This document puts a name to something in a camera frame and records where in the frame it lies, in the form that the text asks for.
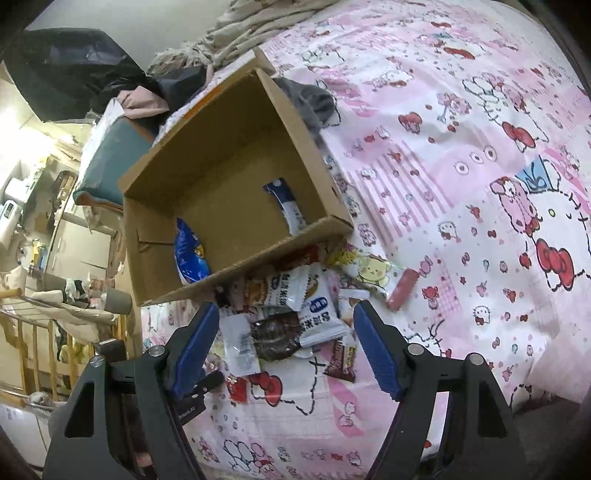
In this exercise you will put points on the brown chocolate packet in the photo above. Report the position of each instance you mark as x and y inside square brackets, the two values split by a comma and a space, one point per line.
[341, 360]

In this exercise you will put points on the pink cloth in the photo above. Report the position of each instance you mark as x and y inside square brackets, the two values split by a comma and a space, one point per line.
[138, 104]

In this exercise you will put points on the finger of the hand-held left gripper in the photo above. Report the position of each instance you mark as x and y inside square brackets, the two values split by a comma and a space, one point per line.
[208, 383]

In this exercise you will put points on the grey cloth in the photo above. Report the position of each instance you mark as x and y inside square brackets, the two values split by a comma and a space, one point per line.
[314, 104]

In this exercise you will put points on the wooden rack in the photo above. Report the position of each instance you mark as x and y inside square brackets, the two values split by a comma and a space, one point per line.
[46, 350]

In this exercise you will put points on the red snack packet white label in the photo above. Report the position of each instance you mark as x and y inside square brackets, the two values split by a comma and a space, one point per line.
[298, 257]

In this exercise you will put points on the grey foam roller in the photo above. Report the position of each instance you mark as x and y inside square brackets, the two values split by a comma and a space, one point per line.
[117, 301]

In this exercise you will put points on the teal chair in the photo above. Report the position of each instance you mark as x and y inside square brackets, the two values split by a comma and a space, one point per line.
[115, 152]

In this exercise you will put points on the black plastic bag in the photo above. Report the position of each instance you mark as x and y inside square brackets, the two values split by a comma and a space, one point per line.
[69, 69]

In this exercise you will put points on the black cloth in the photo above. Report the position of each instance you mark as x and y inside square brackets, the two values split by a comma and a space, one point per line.
[184, 87]

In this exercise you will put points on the pink sausage stick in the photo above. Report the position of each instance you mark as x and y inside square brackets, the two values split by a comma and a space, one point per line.
[401, 288]

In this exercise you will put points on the clear dark meat packet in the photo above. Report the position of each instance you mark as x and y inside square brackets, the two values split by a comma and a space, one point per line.
[272, 341]

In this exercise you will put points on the white appliance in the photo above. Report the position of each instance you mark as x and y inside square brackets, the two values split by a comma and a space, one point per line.
[10, 212]

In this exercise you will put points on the dark blue white snack packet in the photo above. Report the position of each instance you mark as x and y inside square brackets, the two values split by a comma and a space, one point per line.
[288, 210]

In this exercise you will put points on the pink cartoon printed bedsheet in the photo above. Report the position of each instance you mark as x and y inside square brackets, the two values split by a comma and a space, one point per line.
[461, 184]

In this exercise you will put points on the blue snack bag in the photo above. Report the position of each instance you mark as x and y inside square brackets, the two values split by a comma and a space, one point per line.
[189, 258]

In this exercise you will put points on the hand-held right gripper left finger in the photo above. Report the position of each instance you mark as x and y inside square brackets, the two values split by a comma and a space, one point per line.
[199, 350]

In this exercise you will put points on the orange snack packet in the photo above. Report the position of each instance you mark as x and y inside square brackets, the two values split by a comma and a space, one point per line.
[249, 293]

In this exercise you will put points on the yellow cartoon snack packet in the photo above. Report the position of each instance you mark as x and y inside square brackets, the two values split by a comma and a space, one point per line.
[369, 272]

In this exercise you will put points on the small red packet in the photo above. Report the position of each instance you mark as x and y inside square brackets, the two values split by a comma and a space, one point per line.
[238, 392]

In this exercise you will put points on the white rice cracker packet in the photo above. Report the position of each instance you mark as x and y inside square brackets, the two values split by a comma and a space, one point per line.
[291, 284]
[318, 323]

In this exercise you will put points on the brown cardboard box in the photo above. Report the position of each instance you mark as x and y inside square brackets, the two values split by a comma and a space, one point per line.
[221, 175]

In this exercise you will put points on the beige patterned quilt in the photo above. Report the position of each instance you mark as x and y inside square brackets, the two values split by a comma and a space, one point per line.
[249, 27]

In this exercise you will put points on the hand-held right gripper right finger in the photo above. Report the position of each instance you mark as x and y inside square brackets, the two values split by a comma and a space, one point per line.
[374, 355]

